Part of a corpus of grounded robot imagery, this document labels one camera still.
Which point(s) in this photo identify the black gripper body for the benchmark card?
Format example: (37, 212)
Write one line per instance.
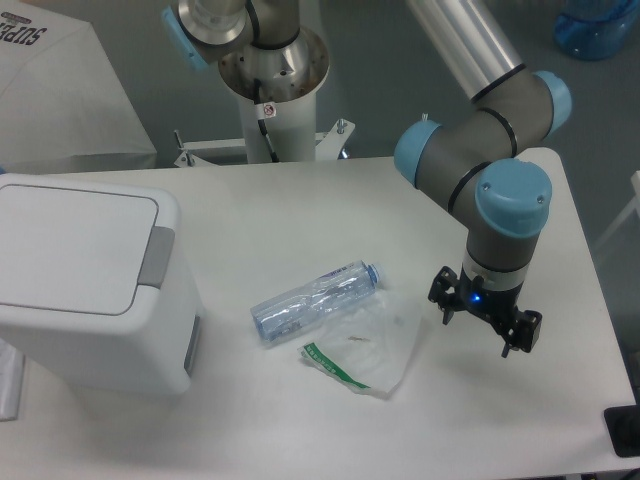
(498, 308)

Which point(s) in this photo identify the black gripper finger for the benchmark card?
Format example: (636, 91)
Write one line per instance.
(523, 333)
(444, 292)

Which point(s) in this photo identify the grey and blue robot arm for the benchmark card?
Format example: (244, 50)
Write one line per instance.
(472, 170)

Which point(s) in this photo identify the white trash can body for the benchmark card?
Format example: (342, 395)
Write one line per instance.
(148, 349)

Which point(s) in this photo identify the white trash can lid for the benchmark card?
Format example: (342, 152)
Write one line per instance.
(77, 247)

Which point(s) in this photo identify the grey object behind trash can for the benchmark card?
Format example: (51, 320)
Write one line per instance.
(12, 374)

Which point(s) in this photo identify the clear plastic bag green stripe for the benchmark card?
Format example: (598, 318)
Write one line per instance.
(367, 347)

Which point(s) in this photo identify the black device at table edge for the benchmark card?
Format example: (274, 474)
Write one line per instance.
(623, 426)

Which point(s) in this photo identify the crushed clear plastic bottle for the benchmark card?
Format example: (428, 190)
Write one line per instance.
(289, 313)

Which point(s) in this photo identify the blue water jug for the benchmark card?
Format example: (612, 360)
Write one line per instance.
(594, 30)

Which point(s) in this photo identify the white frame at right edge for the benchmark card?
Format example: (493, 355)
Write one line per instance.
(630, 209)

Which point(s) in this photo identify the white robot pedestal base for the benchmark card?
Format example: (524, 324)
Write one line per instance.
(276, 93)

